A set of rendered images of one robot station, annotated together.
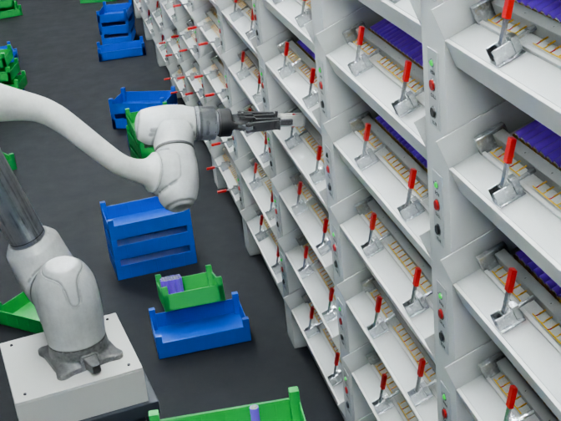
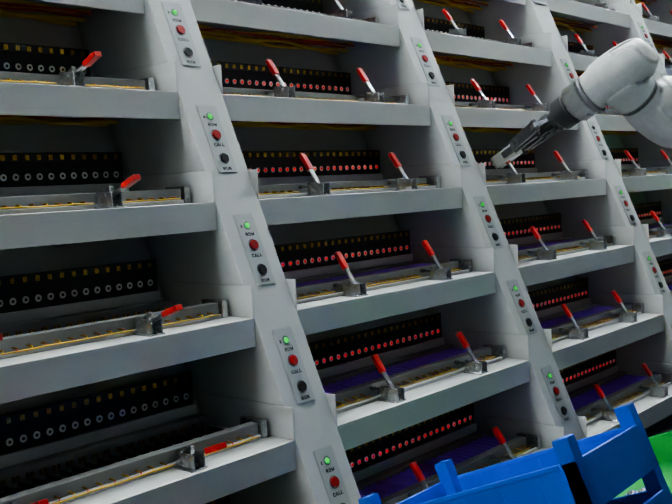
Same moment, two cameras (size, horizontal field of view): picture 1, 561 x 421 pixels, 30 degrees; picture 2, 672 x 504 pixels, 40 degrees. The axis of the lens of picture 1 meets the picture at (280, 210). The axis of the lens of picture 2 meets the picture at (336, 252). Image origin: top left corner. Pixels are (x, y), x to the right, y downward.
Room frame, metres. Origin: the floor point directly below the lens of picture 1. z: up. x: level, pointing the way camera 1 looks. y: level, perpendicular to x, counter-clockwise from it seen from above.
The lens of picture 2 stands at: (4.37, 1.35, 0.32)
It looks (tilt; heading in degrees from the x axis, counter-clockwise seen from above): 11 degrees up; 231
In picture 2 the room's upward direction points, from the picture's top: 20 degrees counter-clockwise
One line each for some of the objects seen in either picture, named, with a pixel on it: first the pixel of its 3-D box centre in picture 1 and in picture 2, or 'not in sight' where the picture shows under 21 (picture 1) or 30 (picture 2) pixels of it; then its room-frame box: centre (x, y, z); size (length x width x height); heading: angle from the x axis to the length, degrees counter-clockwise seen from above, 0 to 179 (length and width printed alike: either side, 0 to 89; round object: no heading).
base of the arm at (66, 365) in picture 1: (81, 348); not in sight; (2.40, 0.56, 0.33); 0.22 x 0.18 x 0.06; 28
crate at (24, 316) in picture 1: (48, 307); not in sight; (3.20, 0.83, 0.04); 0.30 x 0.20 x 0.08; 57
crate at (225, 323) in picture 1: (199, 324); not in sight; (2.98, 0.30, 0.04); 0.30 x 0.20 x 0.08; 101
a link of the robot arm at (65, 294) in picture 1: (68, 298); not in sight; (2.43, 0.58, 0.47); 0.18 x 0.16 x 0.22; 24
